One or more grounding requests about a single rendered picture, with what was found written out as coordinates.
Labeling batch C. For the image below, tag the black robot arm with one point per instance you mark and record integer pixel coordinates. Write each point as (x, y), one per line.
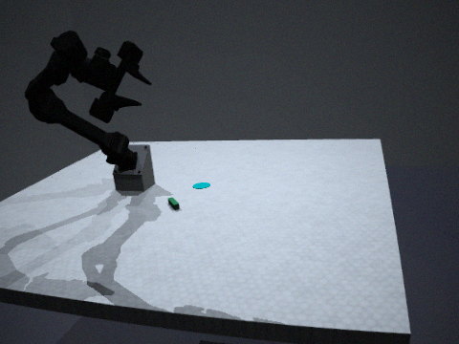
(70, 57)

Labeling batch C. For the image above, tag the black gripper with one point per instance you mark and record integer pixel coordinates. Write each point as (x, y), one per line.
(104, 107)

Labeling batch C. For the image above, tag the cyan circle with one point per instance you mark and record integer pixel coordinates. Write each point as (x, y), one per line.
(201, 185)

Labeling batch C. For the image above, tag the dark green square post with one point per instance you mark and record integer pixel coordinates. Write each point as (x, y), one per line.
(173, 203)

